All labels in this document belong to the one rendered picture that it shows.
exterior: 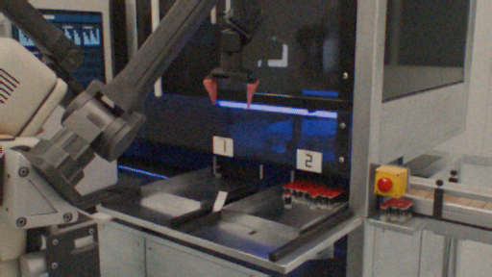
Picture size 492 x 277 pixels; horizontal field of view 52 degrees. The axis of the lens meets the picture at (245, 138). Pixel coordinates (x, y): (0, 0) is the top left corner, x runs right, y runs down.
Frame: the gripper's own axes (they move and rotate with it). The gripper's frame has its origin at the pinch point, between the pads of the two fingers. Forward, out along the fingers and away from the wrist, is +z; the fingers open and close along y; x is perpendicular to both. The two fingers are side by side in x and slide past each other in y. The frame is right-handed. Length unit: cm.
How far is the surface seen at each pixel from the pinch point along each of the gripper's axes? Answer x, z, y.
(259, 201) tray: -9.5, 33.2, -7.2
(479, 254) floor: -184, 137, -122
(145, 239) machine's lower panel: -40, 71, 45
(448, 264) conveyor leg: -6, 45, -64
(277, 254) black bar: 30.1, 26.9, -18.8
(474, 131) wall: -445, 129, -167
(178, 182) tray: -22.3, 35.7, 24.2
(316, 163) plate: -11.5, 19.7, -23.7
